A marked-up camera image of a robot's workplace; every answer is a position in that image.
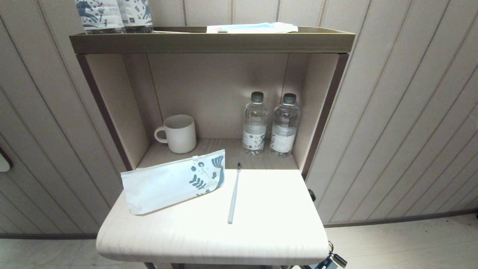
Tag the small black knob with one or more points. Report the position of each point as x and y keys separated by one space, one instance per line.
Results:
x=312 y=195

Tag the beige wooden shelf unit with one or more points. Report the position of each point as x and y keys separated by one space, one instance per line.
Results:
x=213 y=43

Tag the floral pouches on top shelf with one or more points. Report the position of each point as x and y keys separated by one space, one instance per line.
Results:
x=99 y=15

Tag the white wall fixture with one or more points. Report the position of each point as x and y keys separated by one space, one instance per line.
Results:
x=3 y=162

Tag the water bottle blue patterned label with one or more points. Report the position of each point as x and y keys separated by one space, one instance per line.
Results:
x=138 y=15

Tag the grey toothbrush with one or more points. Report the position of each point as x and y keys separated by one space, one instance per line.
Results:
x=234 y=194

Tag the clear water bottle grey cap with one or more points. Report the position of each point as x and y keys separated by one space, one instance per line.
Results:
x=284 y=129
x=254 y=127

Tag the white floral zip pouch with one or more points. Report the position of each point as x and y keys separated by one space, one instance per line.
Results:
x=168 y=183

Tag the white ribbed mug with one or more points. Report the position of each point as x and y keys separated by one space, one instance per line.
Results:
x=181 y=134

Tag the white blue packet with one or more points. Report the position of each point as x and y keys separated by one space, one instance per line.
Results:
x=254 y=28

